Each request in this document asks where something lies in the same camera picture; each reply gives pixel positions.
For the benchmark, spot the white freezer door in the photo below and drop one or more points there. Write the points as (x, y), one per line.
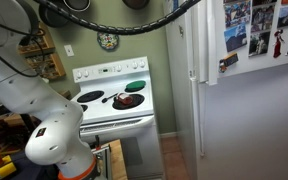
(260, 65)

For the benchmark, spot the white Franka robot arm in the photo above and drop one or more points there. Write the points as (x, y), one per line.
(27, 96)

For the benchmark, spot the wooden table top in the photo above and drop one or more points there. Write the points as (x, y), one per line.
(119, 163)

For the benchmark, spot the blue fridge magnet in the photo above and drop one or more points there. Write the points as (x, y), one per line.
(175, 4)

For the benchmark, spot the green round pot holder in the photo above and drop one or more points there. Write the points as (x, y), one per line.
(136, 85)

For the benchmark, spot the brown bottle white cap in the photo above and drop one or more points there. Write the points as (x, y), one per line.
(125, 99)

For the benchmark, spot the white electric stove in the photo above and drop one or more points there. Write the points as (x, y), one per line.
(137, 146)

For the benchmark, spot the small clip magnet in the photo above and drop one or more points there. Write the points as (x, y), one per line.
(181, 30)

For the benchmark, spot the brown hanging pan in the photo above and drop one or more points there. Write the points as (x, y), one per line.
(135, 3)

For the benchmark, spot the bus shaped magnet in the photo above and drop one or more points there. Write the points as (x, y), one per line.
(229, 62)

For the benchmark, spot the wooden spice rack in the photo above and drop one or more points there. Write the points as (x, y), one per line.
(50, 63)

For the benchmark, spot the blue mountain landscape photo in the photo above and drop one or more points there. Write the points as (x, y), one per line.
(235, 38)

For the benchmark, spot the dark pan with pale rim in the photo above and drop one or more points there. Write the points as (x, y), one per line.
(79, 4)

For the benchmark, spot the black hanging frying pan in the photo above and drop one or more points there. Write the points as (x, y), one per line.
(50, 18)

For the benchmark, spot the colourful crowd photo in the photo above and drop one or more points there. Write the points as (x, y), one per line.
(237, 13)

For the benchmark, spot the dark couple photo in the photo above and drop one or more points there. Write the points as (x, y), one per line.
(260, 44)

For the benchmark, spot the dark group photo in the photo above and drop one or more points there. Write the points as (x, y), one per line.
(262, 18)

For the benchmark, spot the red dress dancer magnet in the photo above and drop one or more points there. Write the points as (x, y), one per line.
(278, 43)

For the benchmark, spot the dark blue cover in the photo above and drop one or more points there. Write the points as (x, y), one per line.
(20, 170)

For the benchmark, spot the dark photo strip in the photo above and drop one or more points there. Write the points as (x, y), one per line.
(264, 2)

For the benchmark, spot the yellow control box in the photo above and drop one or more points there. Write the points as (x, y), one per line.
(0, 171)

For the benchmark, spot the decorative ceramic wall plate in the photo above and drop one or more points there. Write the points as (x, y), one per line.
(108, 41)

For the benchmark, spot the aluminium base frame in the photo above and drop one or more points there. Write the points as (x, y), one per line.
(104, 163)

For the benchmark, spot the white light switch plate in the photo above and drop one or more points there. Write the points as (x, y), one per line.
(69, 50)

